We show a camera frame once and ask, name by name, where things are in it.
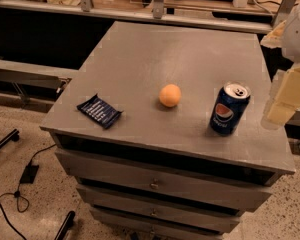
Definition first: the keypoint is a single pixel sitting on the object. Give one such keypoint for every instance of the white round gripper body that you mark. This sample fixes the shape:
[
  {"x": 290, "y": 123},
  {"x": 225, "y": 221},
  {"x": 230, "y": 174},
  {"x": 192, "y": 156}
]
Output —
[{"x": 298, "y": 37}]

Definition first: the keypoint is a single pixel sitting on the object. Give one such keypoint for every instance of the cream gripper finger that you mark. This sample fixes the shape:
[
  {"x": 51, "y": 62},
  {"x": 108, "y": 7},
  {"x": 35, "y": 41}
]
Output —
[
  {"x": 274, "y": 38},
  {"x": 284, "y": 98}
]

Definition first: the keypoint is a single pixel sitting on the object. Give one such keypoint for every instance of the blue pepsi can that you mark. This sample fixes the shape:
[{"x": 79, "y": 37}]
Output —
[{"x": 231, "y": 102}]

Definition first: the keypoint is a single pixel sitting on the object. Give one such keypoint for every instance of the blue rxbar blueberry wrapper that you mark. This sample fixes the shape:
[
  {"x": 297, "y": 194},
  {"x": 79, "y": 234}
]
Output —
[{"x": 99, "y": 111}]

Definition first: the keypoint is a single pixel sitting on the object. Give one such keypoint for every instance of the orange fruit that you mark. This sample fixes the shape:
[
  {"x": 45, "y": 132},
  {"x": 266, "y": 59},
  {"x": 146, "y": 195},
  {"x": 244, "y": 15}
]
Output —
[{"x": 170, "y": 95}]

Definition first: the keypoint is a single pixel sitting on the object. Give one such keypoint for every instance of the middle grey drawer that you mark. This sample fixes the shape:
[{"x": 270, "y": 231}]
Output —
[{"x": 157, "y": 209}]

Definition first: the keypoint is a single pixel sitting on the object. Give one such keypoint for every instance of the grey drawer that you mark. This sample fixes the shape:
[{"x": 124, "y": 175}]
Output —
[
  {"x": 203, "y": 188},
  {"x": 151, "y": 226},
  {"x": 157, "y": 209}
]

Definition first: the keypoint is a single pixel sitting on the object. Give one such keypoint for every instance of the grey drawer cabinet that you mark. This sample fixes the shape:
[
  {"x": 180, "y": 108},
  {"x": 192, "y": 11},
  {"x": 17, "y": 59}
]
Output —
[{"x": 128, "y": 69}]

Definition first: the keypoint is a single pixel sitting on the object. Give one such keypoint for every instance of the bottom grey drawer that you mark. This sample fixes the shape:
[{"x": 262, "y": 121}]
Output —
[{"x": 151, "y": 226}]

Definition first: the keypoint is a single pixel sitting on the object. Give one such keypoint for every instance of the top grey drawer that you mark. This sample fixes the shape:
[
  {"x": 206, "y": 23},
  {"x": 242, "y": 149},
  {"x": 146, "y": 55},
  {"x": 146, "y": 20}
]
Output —
[{"x": 203, "y": 188}]

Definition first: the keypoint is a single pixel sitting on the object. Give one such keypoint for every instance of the black stand leg lower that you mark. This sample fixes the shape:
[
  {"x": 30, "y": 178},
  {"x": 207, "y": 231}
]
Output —
[{"x": 66, "y": 225}]

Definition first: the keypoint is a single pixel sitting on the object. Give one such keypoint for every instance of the black stand leg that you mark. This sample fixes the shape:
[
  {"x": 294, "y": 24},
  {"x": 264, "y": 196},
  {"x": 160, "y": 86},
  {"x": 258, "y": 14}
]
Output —
[
  {"x": 66, "y": 225},
  {"x": 12, "y": 136}
]

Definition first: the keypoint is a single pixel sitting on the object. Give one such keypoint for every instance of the black power adapter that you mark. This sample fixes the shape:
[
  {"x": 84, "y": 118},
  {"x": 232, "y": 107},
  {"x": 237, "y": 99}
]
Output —
[{"x": 29, "y": 174}]

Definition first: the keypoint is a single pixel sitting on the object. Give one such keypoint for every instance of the black stand leg upper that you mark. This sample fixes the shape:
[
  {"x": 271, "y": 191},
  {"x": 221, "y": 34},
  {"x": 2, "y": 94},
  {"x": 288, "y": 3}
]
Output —
[{"x": 12, "y": 136}]

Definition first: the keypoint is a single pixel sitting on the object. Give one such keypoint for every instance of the grey metal rail frame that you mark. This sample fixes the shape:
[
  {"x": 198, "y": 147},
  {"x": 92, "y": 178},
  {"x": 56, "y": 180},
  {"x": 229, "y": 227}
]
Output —
[{"x": 255, "y": 16}]

